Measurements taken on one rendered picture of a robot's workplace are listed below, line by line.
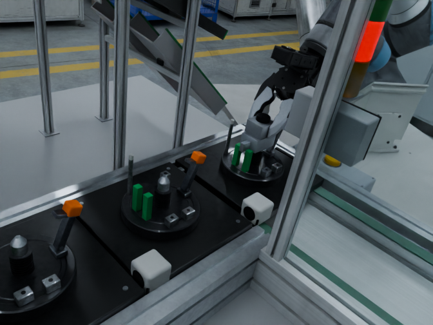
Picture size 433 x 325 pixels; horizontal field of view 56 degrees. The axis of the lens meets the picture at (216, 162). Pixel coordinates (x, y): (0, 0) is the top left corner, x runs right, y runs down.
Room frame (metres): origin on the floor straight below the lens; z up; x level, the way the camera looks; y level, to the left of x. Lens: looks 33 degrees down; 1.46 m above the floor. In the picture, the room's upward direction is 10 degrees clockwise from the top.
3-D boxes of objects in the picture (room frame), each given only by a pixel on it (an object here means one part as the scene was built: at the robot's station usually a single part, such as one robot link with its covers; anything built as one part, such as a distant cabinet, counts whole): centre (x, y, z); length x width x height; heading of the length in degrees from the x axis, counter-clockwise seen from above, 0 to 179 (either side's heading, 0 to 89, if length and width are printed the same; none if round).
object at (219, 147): (0.75, -0.08, 0.96); 0.24 x 0.24 x 0.02; 51
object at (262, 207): (0.62, -0.09, 0.97); 0.05 x 0.05 x 0.04; 51
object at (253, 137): (0.75, -0.07, 1.07); 0.08 x 0.04 x 0.07; 141
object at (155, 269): (0.56, 0.08, 1.01); 0.24 x 0.24 x 0.13; 51
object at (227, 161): (0.75, -0.08, 0.98); 0.14 x 0.14 x 0.02
